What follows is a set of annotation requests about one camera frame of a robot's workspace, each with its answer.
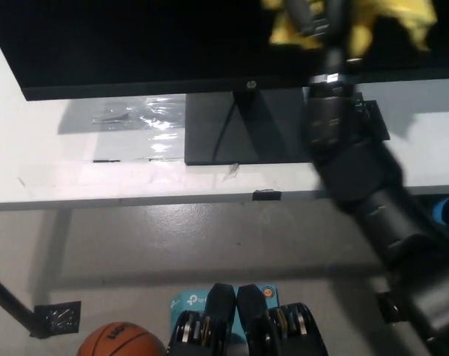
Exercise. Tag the orange basketball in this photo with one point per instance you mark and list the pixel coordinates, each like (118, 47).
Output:
(119, 341)

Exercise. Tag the clear plastic film sheet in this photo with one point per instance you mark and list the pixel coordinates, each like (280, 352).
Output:
(158, 111)

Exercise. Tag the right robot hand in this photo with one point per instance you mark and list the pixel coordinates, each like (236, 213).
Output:
(332, 41)

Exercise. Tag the yellow microfiber cloth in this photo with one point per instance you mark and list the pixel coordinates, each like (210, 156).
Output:
(361, 37)

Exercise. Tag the teal tp-link box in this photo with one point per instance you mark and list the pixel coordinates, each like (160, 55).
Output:
(187, 300)

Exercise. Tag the black diagonal pole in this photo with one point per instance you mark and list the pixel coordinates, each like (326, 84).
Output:
(6, 300)

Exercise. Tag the black HP monitor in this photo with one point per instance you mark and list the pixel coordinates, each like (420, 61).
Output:
(135, 37)

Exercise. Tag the black floor tape square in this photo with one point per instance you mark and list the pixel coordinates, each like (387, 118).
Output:
(58, 317)
(386, 309)

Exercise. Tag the left black robot body block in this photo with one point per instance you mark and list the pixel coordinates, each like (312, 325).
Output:
(219, 308)

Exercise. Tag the small black table clip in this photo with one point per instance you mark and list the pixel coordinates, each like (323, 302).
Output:
(267, 195)

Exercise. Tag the small clear tape scrap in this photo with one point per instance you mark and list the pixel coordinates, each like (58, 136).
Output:
(232, 172)

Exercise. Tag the blue cylinder object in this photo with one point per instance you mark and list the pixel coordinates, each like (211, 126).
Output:
(441, 210)

